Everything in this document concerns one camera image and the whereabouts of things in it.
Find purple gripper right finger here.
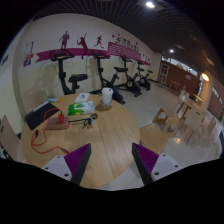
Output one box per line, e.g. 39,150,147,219
132,143,182,185

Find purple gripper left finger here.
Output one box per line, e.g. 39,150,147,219
42,144,92,185

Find red charger plug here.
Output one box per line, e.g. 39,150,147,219
58,114,65,123

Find wooden chair near table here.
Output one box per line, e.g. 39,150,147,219
140,117,180,154

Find wooden stool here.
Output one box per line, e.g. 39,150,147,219
153,108,179,124

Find white chair right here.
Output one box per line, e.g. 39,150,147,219
184,107,205,140

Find green wet wipes pack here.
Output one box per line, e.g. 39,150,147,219
68,101,95,116

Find black laptop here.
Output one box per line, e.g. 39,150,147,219
25,102,58,130

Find round wooden coaster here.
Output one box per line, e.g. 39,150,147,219
95,104,112,111

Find wooden chair left edge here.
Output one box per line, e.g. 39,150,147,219
0,116,24,162

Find blue orange small object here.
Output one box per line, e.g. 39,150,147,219
48,98,61,102

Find white box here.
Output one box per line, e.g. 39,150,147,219
75,93,89,103

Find white dining table right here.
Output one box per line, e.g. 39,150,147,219
177,96,205,113

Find black exercise bike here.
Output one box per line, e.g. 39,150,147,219
137,60,152,90
49,49,89,96
114,55,142,97
89,49,126,105

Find black exercise bike far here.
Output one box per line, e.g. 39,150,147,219
137,60,152,90

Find black exercise bike near left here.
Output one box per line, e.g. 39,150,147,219
49,49,89,96

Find black cable bundle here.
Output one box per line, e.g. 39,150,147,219
68,112,99,129

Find orange charging cable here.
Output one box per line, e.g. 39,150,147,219
30,107,70,156

